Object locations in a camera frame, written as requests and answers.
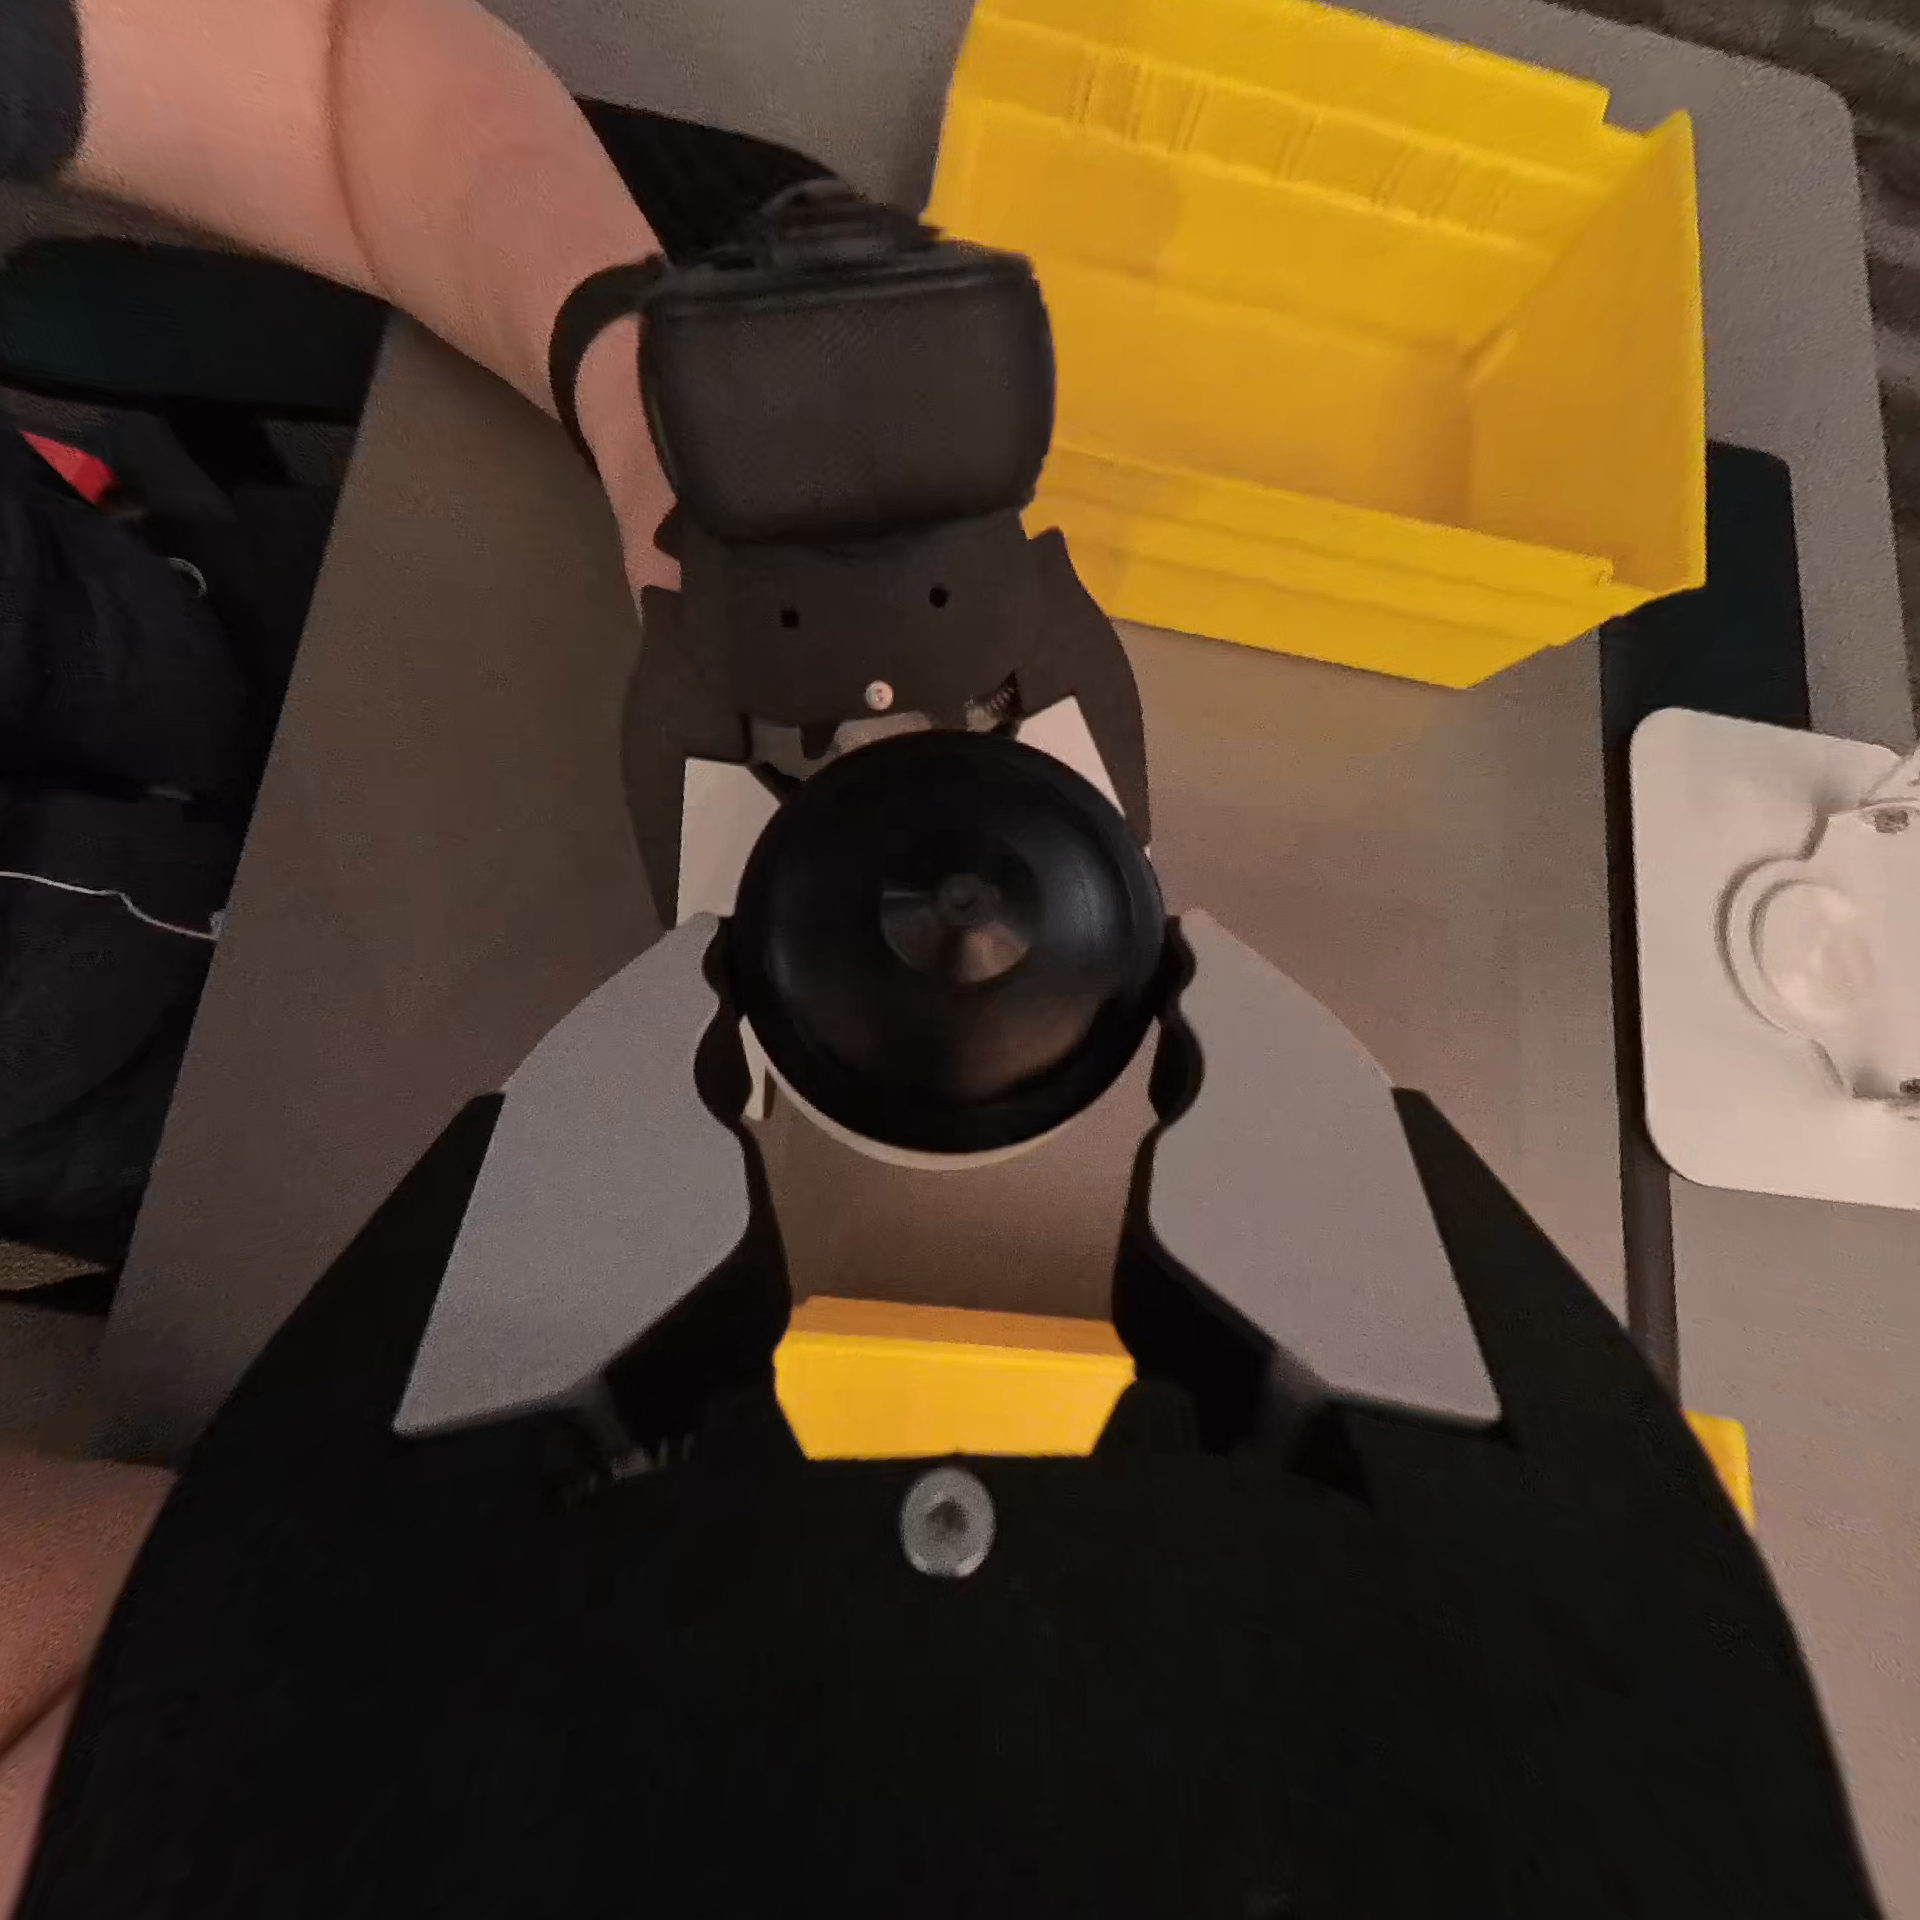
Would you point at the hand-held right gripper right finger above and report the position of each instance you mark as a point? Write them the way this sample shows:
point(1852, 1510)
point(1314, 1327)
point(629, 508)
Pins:
point(1306, 1202)

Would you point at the dark printed cloth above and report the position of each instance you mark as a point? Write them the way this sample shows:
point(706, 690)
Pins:
point(119, 750)

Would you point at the white stand base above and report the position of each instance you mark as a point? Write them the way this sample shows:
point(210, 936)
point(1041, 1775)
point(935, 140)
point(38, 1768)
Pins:
point(1694, 901)

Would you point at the black bottle lid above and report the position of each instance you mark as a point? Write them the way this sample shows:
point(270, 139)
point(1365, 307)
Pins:
point(840, 932)

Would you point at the red tag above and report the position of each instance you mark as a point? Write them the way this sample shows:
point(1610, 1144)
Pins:
point(68, 466)

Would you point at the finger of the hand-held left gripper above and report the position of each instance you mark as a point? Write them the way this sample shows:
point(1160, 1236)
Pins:
point(710, 840)
point(1069, 743)

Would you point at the yellow plastic bin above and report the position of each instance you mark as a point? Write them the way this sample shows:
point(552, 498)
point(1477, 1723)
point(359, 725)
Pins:
point(1277, 376)
point(944, 1381)

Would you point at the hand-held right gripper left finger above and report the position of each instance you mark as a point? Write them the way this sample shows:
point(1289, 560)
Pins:
point(599, 1202)

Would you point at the white plastic bottle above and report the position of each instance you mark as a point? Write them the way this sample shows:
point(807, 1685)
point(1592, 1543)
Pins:
point(960, 1159)

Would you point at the person's left hand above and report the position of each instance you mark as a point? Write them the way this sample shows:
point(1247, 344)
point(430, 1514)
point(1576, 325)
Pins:
point(623, 452)

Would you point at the person's right forearm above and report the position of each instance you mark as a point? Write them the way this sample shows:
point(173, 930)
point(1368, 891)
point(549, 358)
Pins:
point(61, 1590)

